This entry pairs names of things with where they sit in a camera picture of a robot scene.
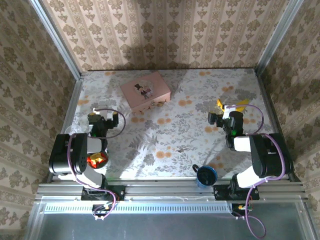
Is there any pink illustrated box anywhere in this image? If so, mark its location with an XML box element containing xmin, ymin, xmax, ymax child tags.
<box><xmin>120</xmin><ymin>71</ymin><xmax>172</xmax><ymax>114</ymax></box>

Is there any yellow banana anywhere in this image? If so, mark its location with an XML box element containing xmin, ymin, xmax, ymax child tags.
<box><xmin>216</xmin><ymin>98</ymin><xmax>251</xmax><ymax>113</ymax></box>

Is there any clear plastic cup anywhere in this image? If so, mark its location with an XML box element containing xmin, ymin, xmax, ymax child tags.
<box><xmin>64</xmin><ymin>124</ymin><xmax>84</xmax><ymax>137</ymax></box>

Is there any red gold faceted ball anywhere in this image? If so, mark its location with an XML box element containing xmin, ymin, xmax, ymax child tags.
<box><xmin>86</xmin><ymin>149</ymin><xmax>110</xmax><ymax>171</ymax></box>

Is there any blue mug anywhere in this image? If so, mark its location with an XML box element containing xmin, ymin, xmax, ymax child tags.
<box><xmin>191</xmin><ymin>163</ymin><xmax>218</xmax><ymax>190</ymax></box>

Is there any black connector block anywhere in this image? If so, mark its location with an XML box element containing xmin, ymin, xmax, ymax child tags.
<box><xmin>231</xmin><ymin>203</ymin><xmax>254</xmax><ymax>218</ymax></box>
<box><xmin>91</xmin><ymin>203</ymin><xmax>113</xmax><ymax>219</ymax></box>

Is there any grey metal panel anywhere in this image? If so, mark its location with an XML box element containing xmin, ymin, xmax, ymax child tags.
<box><xmin>24</xmin><ymin>196</ymin><xmax>320</xmax><ymax>240</ymax></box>

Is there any aluminium table side rail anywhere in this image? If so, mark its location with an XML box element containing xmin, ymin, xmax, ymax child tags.
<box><xmin>47</xmin><ymin>77</ymin><xmax>85</xmax><ymax>183</ymax></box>
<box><xmin>254</xmin><ymin>69</ymin><xmax>301</xmax><ymax>182</ymax></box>

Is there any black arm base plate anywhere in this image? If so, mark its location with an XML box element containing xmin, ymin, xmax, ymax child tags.
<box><xmin>81</xmin><ymin>183</ymin><xmax>126</xmax><ymax>202</ymax></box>
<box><xmin>213</xmin><ymin>183</ymin><xmax>260</xmax><ymax>202</ymax></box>

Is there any aluminium frame post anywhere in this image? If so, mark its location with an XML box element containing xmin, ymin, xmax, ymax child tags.
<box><xmin>254</xmin><ymin>0</ymin><xmax>305</xmax><ymax>76</ymax></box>
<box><xmin>27</xmin><ymin>0</ymin><xmax>82</xmax><ymax>80</ymax></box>

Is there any long aluminium mounting rail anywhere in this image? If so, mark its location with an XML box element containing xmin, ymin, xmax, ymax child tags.
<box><xmin>34</xmin><ymin>181</ymin><xmax>310</xmax><ymax>202</ymax></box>

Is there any slotted grey cable duct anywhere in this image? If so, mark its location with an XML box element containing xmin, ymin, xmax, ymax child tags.
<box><xmin>43</xmin><ymin>201</ymin><xmax>233</xmax><ymax>215</ymax></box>

